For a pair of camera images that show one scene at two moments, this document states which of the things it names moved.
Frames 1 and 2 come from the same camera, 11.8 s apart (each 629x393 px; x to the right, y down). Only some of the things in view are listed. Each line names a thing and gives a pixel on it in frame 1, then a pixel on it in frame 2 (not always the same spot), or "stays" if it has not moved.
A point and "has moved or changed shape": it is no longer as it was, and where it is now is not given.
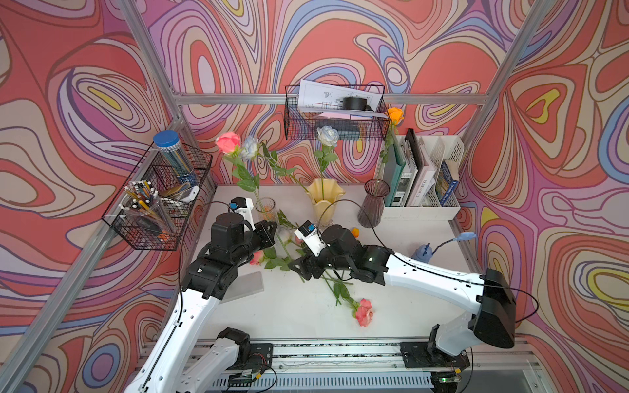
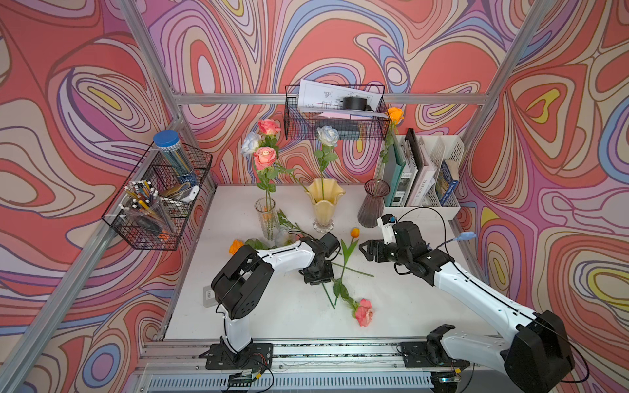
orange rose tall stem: (395, 117) stays
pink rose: (269, 256) has moved or changed shape
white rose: (251, 149) stays
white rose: (328, 137) stays
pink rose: (230, 142) -> (267, 129)
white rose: (285, 232) stays
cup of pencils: (142, 202) stays
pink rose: (362, 309) stays
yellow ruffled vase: (323, 194) stays
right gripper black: (305, 263) -> (372, 244)
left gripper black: (264, 237) -> (329, 275)
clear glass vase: (265, 208) stays
